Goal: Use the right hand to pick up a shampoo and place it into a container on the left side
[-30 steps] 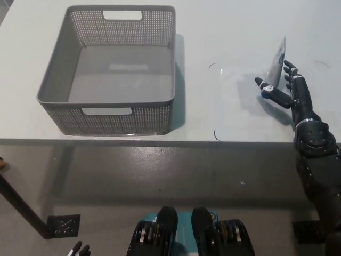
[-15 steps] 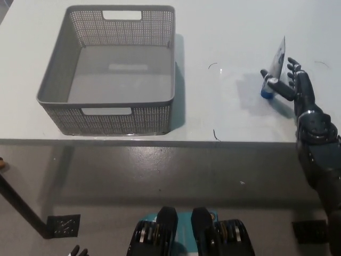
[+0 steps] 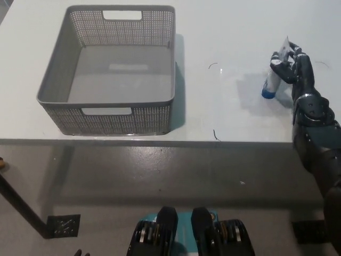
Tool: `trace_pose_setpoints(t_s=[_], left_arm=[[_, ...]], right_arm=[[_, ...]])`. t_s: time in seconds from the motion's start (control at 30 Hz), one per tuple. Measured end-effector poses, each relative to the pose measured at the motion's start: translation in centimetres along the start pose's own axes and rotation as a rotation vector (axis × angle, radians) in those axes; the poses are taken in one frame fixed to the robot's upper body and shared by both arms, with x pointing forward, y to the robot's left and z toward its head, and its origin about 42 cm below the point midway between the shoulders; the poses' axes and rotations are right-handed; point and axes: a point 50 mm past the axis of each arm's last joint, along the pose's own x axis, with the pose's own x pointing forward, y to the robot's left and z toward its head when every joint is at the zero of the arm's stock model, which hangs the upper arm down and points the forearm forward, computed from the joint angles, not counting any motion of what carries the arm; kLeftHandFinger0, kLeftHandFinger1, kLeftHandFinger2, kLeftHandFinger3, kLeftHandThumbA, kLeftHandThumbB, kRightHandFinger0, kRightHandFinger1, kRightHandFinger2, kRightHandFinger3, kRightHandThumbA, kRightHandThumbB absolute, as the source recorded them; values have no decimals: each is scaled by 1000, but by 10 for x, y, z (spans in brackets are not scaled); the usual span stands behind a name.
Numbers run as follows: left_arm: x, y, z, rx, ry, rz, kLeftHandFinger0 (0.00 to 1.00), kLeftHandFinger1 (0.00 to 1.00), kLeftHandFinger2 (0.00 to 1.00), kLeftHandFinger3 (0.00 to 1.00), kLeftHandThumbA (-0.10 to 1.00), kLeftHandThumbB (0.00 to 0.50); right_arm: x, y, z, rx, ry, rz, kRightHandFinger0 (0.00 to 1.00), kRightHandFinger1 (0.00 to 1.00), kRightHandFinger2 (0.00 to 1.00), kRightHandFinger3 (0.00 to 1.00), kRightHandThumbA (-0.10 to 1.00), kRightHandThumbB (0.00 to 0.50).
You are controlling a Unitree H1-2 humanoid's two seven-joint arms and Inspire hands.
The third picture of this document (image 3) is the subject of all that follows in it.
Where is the black teal robot torso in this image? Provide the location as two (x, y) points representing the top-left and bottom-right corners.
(126, 205), (254, 256)

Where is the black floor mounting plate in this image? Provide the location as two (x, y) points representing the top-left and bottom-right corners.
(291, 220), (327, 245)
(46, 214), (81, 238)

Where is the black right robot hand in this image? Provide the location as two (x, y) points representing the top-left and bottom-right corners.
(269, 40), (314, 94)

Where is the black metal table leg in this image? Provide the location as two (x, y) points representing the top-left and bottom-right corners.
(0, 173), (52, 238)

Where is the grey perforated plastic basket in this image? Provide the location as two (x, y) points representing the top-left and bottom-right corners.
(36, 5), (177, 136)

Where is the white shampoo tube blue cap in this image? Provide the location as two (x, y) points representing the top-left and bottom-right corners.
(261, 36), (291, 100)

